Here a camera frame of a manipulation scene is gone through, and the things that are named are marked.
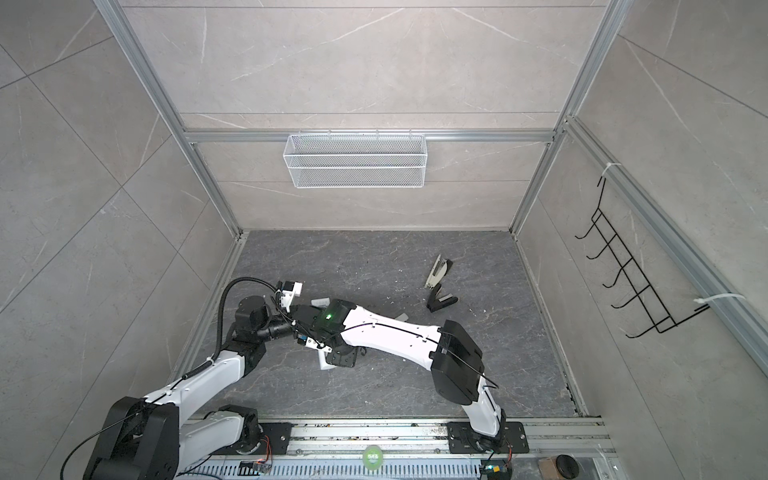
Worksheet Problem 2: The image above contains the white battery compartment cover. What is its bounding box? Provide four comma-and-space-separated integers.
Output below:
310, 298, 331, 309

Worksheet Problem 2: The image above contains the white remote control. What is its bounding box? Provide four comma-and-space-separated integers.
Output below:
317, 350, 336, 371

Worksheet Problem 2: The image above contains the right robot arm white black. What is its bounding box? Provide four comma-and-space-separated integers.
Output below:
287, 299, 506, 451

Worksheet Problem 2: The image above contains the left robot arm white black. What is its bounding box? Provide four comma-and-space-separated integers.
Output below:
83, 296, 294, 479

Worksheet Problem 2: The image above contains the black stapler base piece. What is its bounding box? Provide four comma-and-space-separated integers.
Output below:
427, 283, 459, 313

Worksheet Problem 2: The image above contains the green round sticker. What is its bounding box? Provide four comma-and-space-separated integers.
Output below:
362, 445, 384, 471

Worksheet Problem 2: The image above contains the green circuit board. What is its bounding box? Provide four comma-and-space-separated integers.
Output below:
478, 460, 513, 480

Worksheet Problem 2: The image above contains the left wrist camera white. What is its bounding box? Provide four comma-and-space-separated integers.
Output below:
276, 281, 303, 313

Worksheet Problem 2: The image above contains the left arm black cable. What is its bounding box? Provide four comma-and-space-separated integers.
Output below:
212, 276, 280, 361

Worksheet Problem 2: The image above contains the aluminium mounting rail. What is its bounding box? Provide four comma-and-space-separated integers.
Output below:
116, 416, 619, 462

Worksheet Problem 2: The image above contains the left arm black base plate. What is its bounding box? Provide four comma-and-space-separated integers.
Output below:
235, 422, 293, 457

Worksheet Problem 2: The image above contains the white wire mesh basket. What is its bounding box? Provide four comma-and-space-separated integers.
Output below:
283, 133, 428, 189

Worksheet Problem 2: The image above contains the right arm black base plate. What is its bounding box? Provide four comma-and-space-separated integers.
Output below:
446, 422, 530, 455

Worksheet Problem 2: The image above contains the black wire hook rack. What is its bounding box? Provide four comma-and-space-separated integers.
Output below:
574, 178, 711, 339

